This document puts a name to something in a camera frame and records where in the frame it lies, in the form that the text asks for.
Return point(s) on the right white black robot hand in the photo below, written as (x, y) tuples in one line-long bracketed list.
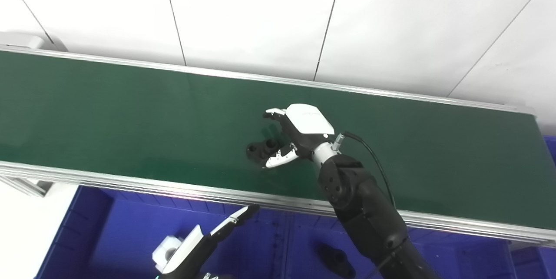
[(306, 124)]

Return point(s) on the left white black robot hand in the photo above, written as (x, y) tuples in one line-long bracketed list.
[(186, 250)]

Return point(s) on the black flanged machine part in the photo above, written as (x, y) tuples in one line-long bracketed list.
[(259, 148)]

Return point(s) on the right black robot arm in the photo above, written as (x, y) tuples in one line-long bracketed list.
[(365, 209)]

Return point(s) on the white block part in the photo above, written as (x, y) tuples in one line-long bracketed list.
[(166, 250)]

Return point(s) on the blue plastic bin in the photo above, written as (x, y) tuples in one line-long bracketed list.
[(460, 257), (130, 231)]

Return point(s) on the green conveyor belt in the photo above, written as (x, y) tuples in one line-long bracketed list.
[(130, 127)]

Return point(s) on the grey conveyor motor housing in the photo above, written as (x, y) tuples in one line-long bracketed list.
[(26, 41)]

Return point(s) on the aluminium conveyor support bracket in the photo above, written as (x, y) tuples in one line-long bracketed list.
[(26, 185)]

